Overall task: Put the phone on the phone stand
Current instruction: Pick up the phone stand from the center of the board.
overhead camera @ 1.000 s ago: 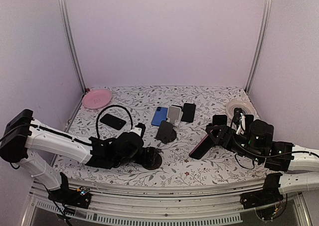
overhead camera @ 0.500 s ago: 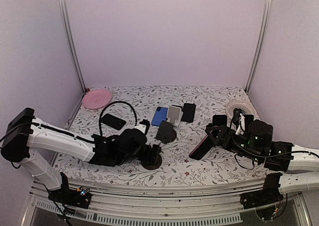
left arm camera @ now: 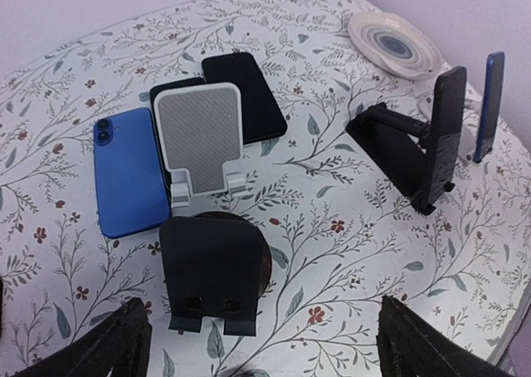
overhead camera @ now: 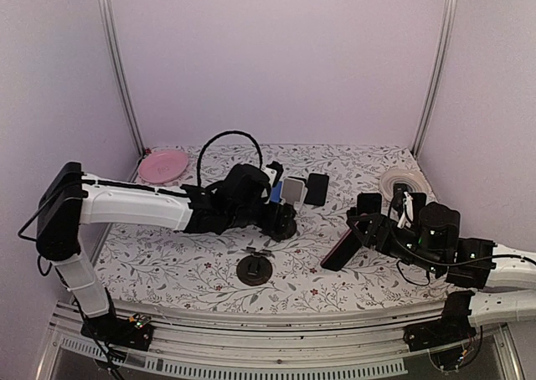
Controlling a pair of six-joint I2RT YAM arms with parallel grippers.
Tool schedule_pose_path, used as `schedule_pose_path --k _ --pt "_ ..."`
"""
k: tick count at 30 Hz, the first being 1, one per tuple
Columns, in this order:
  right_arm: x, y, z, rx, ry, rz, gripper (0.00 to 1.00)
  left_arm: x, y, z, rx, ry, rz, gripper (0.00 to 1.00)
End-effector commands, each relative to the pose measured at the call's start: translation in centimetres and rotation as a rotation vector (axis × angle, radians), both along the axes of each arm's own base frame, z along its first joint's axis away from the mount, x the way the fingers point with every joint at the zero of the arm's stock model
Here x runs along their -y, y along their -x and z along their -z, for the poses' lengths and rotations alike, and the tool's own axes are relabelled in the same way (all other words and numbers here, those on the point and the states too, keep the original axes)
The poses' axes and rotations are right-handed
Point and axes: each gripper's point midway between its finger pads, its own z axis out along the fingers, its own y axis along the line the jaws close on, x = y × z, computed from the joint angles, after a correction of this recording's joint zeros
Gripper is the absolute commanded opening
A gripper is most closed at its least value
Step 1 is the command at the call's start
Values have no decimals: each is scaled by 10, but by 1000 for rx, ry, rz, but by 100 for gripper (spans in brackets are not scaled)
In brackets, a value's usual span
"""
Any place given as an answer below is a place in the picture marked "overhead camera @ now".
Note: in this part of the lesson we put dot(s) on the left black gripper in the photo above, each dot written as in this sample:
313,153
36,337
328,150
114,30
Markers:
264,224

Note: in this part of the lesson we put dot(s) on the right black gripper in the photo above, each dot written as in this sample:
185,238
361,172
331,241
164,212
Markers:
373,231

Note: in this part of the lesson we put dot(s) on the black phone front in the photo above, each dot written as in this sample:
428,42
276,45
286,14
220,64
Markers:
369,203

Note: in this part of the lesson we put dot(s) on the pink phone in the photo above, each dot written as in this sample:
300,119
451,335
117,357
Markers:
342,252

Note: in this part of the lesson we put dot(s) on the white grey phone stand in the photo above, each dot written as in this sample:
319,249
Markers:
293,192

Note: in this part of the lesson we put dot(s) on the black phone teal edge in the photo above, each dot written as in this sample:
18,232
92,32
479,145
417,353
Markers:
317,186

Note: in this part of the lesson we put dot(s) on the black round base stand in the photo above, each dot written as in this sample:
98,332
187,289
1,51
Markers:
255,268

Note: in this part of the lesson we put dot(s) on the black phone blue case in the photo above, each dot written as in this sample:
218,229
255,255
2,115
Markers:
415,202

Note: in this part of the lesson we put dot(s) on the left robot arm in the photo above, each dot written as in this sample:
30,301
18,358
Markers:
174,247

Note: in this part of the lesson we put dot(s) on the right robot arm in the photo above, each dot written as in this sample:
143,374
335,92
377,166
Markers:
494,283

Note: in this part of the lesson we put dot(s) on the black upright phone stand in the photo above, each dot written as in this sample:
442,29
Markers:
282,224

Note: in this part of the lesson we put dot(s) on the pink plate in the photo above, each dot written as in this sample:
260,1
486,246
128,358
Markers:
160,167

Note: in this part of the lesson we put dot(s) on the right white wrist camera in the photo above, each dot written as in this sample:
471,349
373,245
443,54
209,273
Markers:
403,203

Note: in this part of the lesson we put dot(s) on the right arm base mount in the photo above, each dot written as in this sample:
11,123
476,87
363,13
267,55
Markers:
451,341

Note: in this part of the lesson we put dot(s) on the front aluminium rail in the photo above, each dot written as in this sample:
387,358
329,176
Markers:
203,345

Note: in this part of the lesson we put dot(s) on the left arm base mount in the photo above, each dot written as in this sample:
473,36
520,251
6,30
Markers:
134,332

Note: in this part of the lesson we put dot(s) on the left aluminium frame post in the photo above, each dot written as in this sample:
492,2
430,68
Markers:
112,43

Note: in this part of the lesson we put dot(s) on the aluminium frame post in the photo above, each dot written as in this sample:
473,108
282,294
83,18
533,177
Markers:
446,28
112,43

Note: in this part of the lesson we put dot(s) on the right aluminium frame post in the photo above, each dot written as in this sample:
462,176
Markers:
446,28

